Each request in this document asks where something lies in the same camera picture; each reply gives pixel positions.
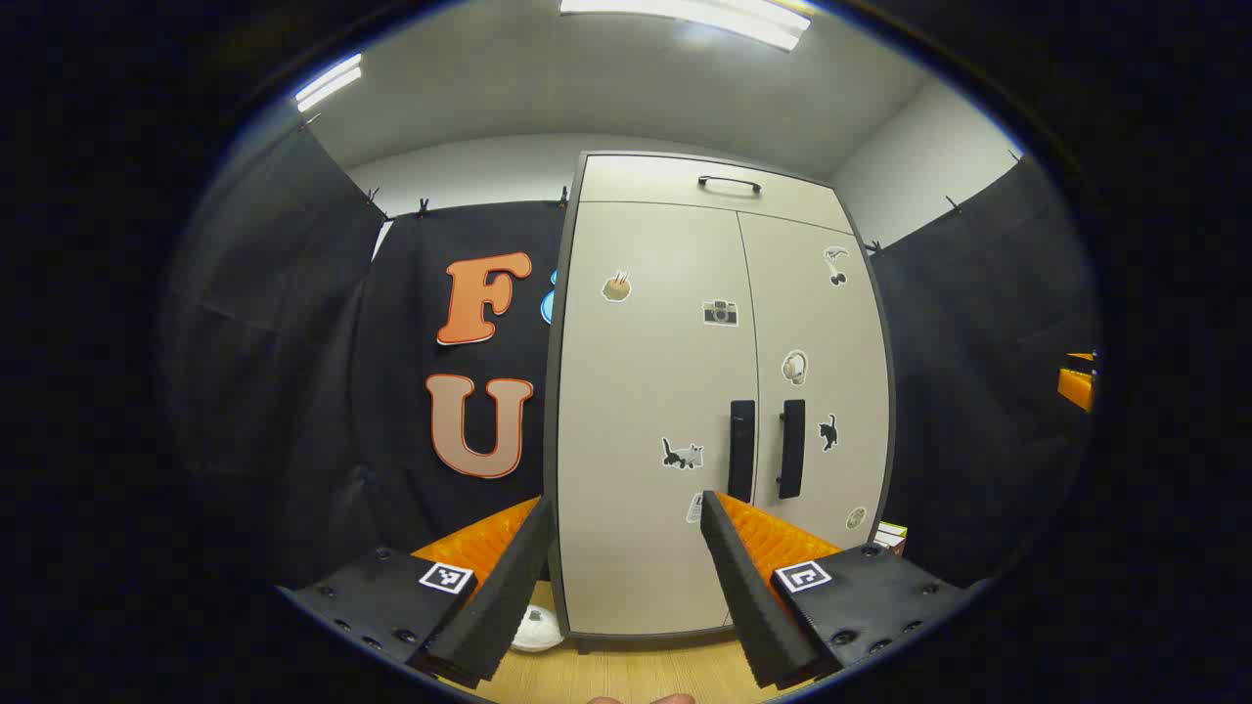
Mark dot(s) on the beige cabinet door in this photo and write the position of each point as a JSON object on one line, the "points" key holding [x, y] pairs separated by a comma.
{"points": [[646, 391], [831, 332]]}

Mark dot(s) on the black backdrop cloth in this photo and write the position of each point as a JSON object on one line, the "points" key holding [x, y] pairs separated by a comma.
{"points": [[293, 391]]}

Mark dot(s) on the beige double-door shoe cabinet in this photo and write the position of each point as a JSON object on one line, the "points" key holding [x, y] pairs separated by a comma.
{"points": [[646, 181]]}

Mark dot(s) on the white plush pumpkin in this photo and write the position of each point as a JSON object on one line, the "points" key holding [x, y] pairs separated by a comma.
{"points": [[536, 631]]}

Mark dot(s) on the yellow book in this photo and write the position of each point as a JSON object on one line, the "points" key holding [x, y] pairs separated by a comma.
{"points": [[890, 538]]}

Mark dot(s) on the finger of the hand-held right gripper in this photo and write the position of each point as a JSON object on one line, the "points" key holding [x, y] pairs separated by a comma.
{"points": [[1076, 389]]}

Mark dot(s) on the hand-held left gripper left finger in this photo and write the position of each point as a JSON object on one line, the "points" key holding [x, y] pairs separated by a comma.
{"points": [[509, 596]]}

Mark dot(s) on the small ceiling light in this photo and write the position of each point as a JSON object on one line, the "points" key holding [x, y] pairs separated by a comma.
{"points": [[329, 82]]}

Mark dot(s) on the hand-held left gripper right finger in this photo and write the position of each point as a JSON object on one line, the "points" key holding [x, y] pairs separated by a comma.
{"points": [[743, 596]]}

